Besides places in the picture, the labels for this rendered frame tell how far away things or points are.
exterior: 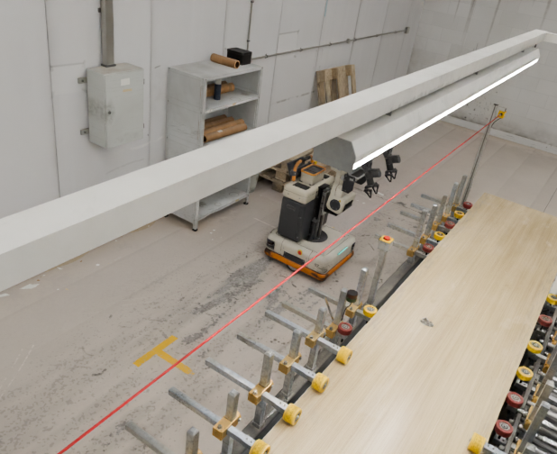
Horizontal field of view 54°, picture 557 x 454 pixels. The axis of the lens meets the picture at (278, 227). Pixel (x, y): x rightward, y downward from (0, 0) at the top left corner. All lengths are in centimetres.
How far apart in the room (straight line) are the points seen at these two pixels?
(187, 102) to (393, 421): 346
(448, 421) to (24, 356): 282
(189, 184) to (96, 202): 16
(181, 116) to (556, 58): 674
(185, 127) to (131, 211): 445
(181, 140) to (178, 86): 50
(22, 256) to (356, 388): 226
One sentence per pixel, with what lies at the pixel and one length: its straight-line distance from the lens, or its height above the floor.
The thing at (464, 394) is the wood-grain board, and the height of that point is 90.
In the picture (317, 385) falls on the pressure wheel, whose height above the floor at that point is 96.
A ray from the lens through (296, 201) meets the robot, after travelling 482.
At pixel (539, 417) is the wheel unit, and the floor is 109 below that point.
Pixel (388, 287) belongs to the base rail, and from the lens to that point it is 391.
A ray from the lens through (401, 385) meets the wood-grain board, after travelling 289.
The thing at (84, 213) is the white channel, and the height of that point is 246.
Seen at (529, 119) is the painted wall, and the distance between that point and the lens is 1039.
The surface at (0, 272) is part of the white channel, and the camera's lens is 70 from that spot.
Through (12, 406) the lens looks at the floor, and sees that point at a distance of 393.
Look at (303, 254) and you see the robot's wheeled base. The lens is 494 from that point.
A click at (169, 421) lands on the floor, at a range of 372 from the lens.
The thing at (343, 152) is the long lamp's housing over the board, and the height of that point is 235.
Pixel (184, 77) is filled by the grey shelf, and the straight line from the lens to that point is 511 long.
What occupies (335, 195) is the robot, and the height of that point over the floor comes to 81.
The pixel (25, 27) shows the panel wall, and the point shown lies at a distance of 428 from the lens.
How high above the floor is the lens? 282
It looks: 29 degrees down
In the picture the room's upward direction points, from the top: 8 degrees clockwise
